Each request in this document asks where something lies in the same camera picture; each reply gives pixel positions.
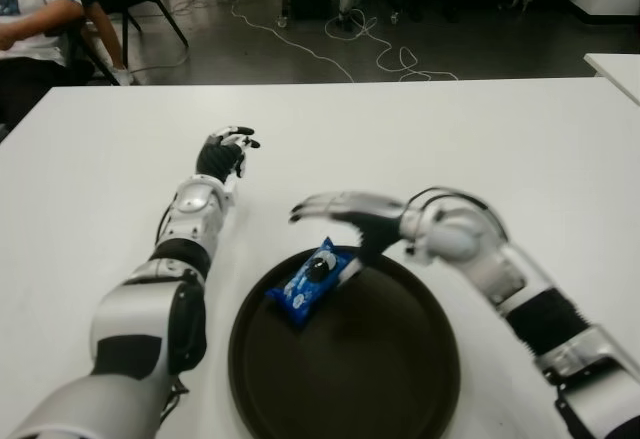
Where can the white side table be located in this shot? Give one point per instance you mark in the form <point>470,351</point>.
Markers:
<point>620,69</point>

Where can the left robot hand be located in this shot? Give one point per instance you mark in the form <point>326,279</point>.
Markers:
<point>215,159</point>

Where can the blue Oreo cookie pack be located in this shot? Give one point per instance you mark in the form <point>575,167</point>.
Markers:
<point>310,284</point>

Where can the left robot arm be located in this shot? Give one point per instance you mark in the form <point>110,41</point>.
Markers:
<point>130,319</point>

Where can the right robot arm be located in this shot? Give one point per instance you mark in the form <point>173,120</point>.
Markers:
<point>500,269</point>

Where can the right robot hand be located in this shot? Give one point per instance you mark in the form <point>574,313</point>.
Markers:
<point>375,224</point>

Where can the dark round tray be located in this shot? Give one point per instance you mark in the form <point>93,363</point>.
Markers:
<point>360,369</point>

